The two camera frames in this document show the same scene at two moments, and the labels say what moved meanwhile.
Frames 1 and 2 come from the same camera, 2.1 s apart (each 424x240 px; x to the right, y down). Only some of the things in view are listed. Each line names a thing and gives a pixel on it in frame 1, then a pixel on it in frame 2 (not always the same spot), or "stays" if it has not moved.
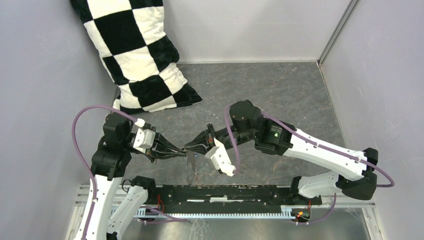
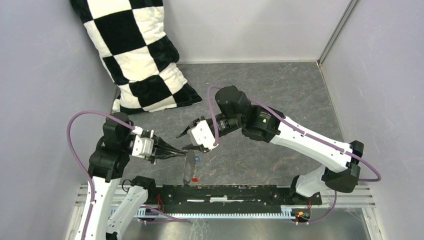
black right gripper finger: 203,148 stays
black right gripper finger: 202,138 -> 189,126
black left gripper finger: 162,155 stays
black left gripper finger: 163,143 stays
